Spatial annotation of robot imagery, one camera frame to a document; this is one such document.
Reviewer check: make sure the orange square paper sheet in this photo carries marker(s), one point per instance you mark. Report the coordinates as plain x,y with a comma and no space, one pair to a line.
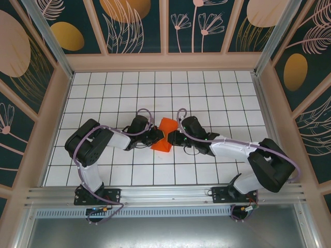
168,125

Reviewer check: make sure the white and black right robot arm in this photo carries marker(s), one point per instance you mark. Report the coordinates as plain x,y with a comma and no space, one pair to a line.
271,165

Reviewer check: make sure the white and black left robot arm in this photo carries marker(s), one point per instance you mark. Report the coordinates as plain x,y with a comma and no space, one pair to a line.
88,144

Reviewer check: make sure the grey metal sheet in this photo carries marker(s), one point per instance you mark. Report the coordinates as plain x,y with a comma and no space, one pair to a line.
165,232

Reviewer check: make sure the aluminium mounting rail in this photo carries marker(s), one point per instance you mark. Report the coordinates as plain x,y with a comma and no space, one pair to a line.
165,193

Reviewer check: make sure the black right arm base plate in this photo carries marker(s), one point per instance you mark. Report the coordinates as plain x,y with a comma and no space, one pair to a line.
219,193

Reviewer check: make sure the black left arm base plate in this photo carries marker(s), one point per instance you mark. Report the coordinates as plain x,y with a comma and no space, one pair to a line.
113,195

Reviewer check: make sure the aluminium side rail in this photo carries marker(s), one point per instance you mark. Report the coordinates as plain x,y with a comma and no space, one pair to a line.
269,124

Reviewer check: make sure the aluminium corner post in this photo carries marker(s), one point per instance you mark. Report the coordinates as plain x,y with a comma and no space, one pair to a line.
51,44
274,38

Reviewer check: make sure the aluminium frame bar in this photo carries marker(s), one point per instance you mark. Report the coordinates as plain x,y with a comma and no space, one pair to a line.
307,227
24,230

